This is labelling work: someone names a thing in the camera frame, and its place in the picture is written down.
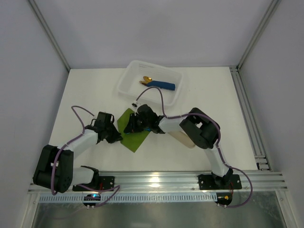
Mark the gold utensils in bundle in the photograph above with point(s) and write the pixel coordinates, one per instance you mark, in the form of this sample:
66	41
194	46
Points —
145	80

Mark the white slotted cable duct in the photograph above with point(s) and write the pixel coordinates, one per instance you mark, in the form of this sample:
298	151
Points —
130	197

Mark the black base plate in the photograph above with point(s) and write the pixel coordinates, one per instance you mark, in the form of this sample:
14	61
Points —
212	182
102	183

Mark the aluminium front rail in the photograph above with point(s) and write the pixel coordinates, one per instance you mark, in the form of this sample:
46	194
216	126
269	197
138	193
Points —
187	181

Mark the blue rolled napkin bundle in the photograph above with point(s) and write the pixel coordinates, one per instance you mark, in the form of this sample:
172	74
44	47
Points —
162	85

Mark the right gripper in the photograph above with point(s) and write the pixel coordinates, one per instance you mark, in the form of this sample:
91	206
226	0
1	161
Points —
134	123

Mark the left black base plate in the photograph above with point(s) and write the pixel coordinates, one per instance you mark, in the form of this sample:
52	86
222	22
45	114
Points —
102	183

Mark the aluminium right side rail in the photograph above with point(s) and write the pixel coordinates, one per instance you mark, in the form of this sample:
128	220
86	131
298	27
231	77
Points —
255	138

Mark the white plastic basket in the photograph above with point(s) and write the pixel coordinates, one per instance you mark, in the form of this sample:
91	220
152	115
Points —
140	75

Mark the frame post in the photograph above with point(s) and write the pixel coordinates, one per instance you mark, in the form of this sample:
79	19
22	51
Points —
42	21
270	11

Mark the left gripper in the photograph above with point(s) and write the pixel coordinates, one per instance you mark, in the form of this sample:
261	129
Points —
111	134

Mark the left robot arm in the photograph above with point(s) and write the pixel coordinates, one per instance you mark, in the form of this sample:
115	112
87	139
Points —
56	170

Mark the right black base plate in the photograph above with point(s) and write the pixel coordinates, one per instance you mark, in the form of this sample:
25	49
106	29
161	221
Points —
212	182

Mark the green paper napkin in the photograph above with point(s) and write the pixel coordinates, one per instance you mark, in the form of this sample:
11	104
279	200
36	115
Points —
131	141

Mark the aluminium rail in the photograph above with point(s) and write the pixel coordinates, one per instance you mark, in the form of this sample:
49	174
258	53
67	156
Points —
187	181
255	138

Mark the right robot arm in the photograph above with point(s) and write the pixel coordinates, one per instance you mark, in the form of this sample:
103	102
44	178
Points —
200	129

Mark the left frame post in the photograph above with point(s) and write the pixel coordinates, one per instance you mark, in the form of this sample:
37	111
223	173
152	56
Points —
42	21

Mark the right frame post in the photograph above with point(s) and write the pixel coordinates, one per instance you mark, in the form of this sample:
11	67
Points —
270	11

